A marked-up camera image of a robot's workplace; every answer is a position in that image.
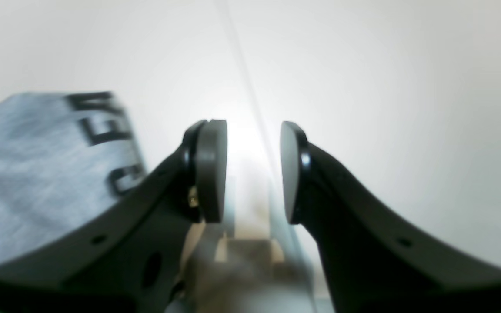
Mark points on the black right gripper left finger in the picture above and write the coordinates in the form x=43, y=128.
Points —
x=127, y=260

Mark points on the grey T-shirt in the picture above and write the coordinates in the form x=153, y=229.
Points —
x=64, y=159

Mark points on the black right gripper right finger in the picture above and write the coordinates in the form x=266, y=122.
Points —
x=375, y=261

